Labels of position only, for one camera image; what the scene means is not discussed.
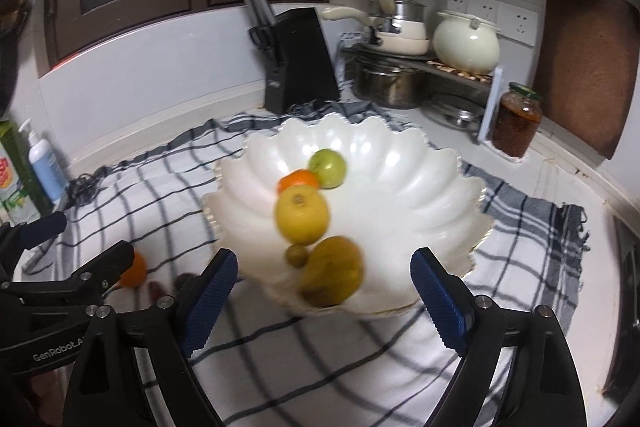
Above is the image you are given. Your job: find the orange tangerine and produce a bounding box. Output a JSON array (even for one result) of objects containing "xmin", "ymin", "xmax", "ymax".
[
  {"xmin": 277, "ymin": 169, "xmax": 320, "ymax": 194},
  {"xmin": 118, "ymin": 249, "xmax": 148, "ymax": 288}
]

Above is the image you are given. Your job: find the dark red plum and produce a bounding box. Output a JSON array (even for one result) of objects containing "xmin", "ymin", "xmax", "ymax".
[{"xmin": 148, "ymin": 281, "xmax": 167, "ymax": 303}]

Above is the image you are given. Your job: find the checkered kitchen cloth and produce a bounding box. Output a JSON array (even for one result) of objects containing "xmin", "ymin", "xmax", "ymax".
[{"xmin": 22, "ymin": 114, "xmax": 587, "ymax": 426}]

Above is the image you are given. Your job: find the metal kitchen shelf rack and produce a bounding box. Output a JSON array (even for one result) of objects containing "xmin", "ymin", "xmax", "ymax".
[{"xmin": 341, "ymin": 43, "xmax": 492, "ymax": 135}]

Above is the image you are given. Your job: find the person's hand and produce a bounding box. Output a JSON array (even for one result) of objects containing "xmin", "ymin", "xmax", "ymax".
[{"xmin": 30, "ymin": 369, "xmax": 67, "ymax": 426}]

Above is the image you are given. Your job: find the green dish soap bottle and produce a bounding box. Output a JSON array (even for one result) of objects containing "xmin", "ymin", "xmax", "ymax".
[{"xmin": 1, "ymin": 119, "xmax": 52, "ymax": 225}]

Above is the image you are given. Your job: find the black scrub ball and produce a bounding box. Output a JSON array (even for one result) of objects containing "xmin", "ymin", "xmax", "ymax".
[{"xmin": 66, "ymin": 169, "xmax": 108, "ymax": 208}]

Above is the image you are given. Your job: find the blue pump soap bottle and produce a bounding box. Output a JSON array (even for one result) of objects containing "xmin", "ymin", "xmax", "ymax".
[{"xmin": 18, "ymin": 119, "xmax": 67, "ymax": 205}]

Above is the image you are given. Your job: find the small green olive fruit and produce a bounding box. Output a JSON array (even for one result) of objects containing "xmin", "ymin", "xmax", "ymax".
[{"xmin": 284, "ymin": 244, "xmax": 309, "ymax": 269}]

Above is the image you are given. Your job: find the large yellow lemon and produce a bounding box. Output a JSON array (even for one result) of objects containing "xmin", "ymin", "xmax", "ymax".
[{"xmin": 273, "ymin": 185, "xmax": 331, "ymax": 245}]

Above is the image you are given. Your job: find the yellow mango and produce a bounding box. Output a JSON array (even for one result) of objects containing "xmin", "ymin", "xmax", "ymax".
[{"xmin": 297, "ymin": 235, "xmax": 364, "ymax": 308}]

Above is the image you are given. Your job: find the white scalloped fruit bowl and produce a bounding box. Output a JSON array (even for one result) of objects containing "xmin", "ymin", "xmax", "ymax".
[{"xmin": 203, "ymin": 114, "xmax": 494, "ymax": 319}]

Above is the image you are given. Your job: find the orange tangerine in bowl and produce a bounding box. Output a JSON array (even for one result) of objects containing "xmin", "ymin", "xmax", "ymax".
[{"xmin": 277, "ymin": 169, "xmax": 320, "ymax": 194}]

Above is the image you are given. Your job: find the green apple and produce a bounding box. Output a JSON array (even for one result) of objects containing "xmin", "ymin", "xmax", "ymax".
[{"xmin": 307, "ymin": 148, "xmax": 347, "ymax": 190}]

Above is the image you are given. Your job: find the steel lid under shelf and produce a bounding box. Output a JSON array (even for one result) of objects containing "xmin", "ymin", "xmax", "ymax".
[{"xmin": 425, "ymin": 92, "xmax": 485, "ymax": 131}]

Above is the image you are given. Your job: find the glass jar brown sauce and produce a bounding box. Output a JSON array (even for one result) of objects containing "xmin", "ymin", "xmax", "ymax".
[{"xmin": 491, "ymin": 82, "xmax": 542, "ymax": 158}]

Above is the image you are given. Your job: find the black knife block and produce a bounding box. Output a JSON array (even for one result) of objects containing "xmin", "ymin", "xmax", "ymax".
[{"xmin": 243, "ymin": 0, "xmax": 341, "ymax": 115}]

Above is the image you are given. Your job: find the steel pot under shelf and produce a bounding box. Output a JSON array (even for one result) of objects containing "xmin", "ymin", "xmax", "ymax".
[{"xmin": 352, "ymin": 57, "xmax": 427, "ymax": 109}]

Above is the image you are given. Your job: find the cream round pot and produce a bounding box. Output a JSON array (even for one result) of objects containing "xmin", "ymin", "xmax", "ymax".
[{"xmin": 432, "ymin": 11, "xmax": 500, "ymax": 75}]

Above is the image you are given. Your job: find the brown wooden cutting board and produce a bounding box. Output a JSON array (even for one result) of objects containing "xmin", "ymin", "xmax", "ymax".
[{"xmin": 533, "ymin": 0, "xmax": 639, "ymax": 159}]

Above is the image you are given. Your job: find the steel steamer pot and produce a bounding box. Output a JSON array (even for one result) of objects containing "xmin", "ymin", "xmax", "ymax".
[{"xmin": 368, "ymin": 0, "xmax": 424, "ymax": 34}]

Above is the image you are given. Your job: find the cream saucepan with handle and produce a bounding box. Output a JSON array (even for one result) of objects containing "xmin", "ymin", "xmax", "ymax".
[{"xmin": 320, "ymin": 6, "xmax": 430, "ymax": 56}]

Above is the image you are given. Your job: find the white wall socket panel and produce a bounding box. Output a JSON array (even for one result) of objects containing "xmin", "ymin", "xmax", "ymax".
[{"xmin": 446, "ymin": 0, "xmax": 539, "ymax": 48}]

